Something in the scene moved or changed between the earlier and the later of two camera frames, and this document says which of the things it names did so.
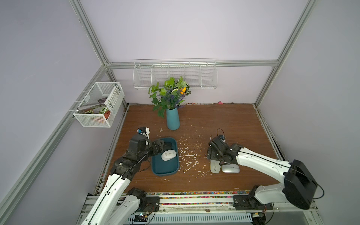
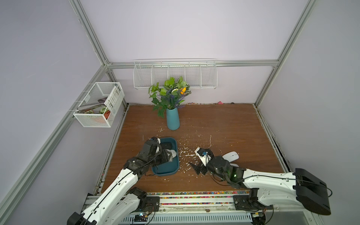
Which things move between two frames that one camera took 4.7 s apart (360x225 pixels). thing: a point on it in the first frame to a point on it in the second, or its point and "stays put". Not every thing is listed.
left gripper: [157, 148] to [164, 157]
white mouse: [168, 154] stays put
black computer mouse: [167, 146] stays put
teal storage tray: [167, 163] stays put
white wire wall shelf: [198, 73] stays put
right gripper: [211, 155] to [196, 168]
